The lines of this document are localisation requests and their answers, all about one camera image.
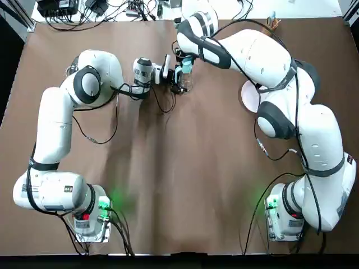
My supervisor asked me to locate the black plug adapter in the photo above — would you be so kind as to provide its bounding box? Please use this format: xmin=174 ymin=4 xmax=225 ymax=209
xmin=85 ymin=0 xmax=109 ymax=15

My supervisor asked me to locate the large black electronics box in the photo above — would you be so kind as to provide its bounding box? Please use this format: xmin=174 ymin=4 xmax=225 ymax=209
xmin=38 ymin=0 xmax=79 ymax=16

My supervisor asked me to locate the aluminium frame post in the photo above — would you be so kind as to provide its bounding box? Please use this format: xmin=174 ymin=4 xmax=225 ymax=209
xmin=343 ymin=0 xmax=359 ymax=26
xmin=25 ymin=0 xmax=38 ymax=32

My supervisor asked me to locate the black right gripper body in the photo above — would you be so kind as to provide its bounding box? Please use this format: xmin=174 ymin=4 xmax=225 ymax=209
xmin=174 ymin=47 xmax=188 ymax=61

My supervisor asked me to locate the brown utensil cup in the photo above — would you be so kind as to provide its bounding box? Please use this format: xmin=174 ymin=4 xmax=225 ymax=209
xmin=266 ymin=15 xmax=282 ymax=31

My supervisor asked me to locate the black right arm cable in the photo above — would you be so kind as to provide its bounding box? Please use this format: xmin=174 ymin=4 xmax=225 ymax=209
xmin=196 ymin=18 xmax=328 ymax=236

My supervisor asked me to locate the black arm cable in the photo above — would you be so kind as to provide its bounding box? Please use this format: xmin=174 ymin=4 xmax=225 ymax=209
xmin=196 ymin=18 xmax=328 ymax=236
xmin=27 ymin=66 xmax=180 ymax=202

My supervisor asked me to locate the pink plate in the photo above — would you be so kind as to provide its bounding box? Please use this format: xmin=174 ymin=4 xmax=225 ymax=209
xmin=241 ymin=81 xmax=262 ymax=113

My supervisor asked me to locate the black base power cable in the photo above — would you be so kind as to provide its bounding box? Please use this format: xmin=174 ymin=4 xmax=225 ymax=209
xmin=108 ymin=206 xmax=136 ymax=256
xmin=243 ymin=171 xmax=306 ymax=256

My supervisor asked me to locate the clear glass jar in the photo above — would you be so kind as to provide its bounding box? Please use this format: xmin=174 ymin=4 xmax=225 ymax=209
xmin=179 ymin=63 xmax=194 ymax=93

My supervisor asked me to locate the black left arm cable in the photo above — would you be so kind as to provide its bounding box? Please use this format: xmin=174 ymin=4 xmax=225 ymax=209
xmin=27 ymin=66 xmax=180 ymax=202

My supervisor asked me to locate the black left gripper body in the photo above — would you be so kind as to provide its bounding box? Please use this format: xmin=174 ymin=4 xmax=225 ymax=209
xmin=167 ymin=67 xmax=178 ymax=86

